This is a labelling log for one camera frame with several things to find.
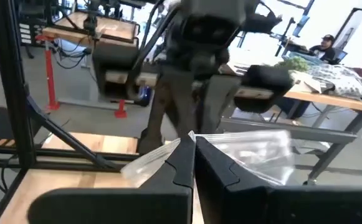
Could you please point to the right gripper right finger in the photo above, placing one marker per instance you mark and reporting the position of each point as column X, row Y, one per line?
column 224, row 186

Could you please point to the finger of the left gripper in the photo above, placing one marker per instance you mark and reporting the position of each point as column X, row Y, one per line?
column 171, row 109
column 218, row 102

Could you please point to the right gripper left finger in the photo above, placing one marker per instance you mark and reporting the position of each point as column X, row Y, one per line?
column 174, row 177

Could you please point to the clear plastic wrapper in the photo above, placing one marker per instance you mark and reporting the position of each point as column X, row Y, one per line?
column 255, row 152

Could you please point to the short red support stand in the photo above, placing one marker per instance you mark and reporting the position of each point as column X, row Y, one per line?
column 121, row 110

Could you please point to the potted green plant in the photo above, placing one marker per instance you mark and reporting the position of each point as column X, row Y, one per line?
column 293, row 63

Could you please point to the white labelled box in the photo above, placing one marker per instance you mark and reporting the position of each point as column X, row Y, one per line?
column 305, row 82

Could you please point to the wooden robot station table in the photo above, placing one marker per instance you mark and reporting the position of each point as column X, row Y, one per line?
column 112, row 28

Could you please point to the person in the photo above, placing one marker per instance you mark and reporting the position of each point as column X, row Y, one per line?
column 325, row 49

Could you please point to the grey cloth bundle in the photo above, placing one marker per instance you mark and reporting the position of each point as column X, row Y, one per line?
column 342, row 81

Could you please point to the black table frame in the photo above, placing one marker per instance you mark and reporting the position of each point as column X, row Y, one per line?
column 59, row 154

